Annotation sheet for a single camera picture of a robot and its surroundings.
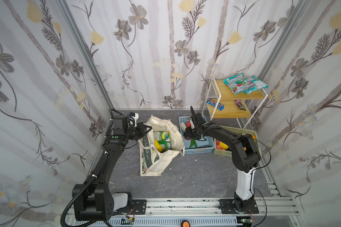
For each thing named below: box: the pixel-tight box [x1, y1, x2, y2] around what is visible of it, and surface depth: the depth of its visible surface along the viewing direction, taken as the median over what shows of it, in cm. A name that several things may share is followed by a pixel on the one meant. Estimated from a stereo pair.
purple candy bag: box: [233, 99, 247, 112], surface depth 102 cm
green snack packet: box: [153, 130, 171, 150], surface depth 89 cm
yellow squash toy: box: [154, 138, 164, 153], surface depth 88 cm
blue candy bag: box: [206, 98, 225, 112], surface depth 103 cm
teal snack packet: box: [223, 73, 269, 96], surface depth 86 cm
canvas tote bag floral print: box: [138, 115, 186, 177], surface depth 83 cm
